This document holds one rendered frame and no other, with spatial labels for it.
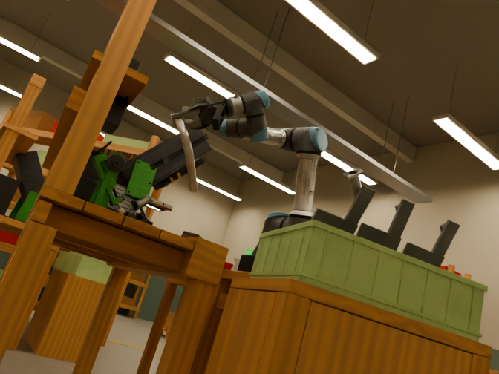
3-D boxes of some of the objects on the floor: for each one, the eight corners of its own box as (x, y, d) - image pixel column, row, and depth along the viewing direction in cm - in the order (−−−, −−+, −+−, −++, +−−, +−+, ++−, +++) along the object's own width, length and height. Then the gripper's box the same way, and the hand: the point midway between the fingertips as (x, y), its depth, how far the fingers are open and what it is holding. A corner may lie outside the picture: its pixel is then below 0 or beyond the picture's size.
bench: (82, 386, 272) (132, 252, 297) (149, 508, 142) (227, 253, 168) (-39, 362, 243) (27, 217, 269) (-94, 488, 114) (44, 185, 140)
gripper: (226, 113, 171) (173, 126, 165) (223, 88, 164) (168, 101, 158) (233, 124, 164) (179, 137, 159) (231, 98, 157) (174, 110, 152)
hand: (179, 122), depth 157 cm, fingers closed on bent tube, 3 cm apart
